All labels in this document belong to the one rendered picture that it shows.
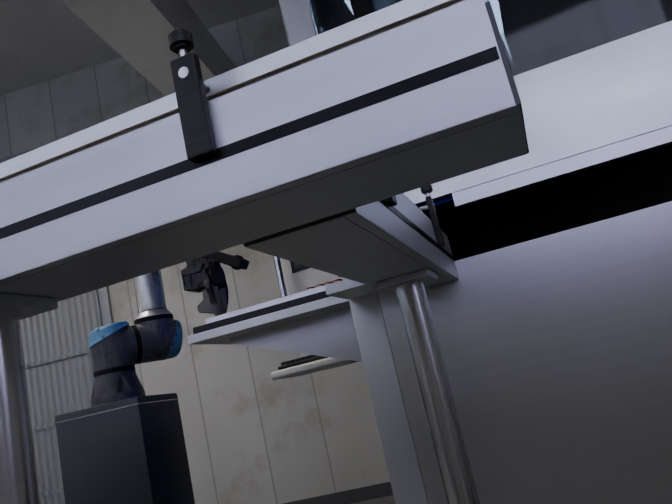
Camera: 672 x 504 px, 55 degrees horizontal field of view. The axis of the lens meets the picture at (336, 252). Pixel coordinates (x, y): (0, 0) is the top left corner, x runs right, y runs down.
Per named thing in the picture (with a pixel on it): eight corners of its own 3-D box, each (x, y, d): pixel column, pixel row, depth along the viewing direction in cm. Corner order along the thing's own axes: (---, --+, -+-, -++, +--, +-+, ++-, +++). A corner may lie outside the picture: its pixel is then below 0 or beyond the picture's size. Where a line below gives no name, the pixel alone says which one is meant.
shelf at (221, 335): (443, 308, 198) (442, 302, 198) (386, 290, 132) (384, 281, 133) (303, 344, 211) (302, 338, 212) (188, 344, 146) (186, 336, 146)
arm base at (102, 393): (80, 410, 178) (75, 375, 180) (109, 407, 193) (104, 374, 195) (129, 399, 176) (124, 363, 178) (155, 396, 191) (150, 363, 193)
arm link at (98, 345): (88, 376, 188) (82, 330, 191) (134, 368, 196) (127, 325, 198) (97, 369, 178) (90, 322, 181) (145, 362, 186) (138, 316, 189)
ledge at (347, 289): (411, 282, 129) (409, 272, 129) (396, 275, 117) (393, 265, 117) (347, 299, 133) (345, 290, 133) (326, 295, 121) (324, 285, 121)
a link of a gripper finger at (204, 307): (204, 328, 158) (198, 292, 160) (225, 322, 156) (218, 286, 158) (198, 328, 155) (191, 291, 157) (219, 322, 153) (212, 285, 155)
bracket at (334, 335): (379, 360, 143) (366, 303, 145) (375, 360, 140) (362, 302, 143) (245, 392, 152) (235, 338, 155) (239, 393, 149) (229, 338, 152)
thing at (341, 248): (392, 297, 130) (374, 224, 134) (466, 277, 126) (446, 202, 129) (231, 251, 66) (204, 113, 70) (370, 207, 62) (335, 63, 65)
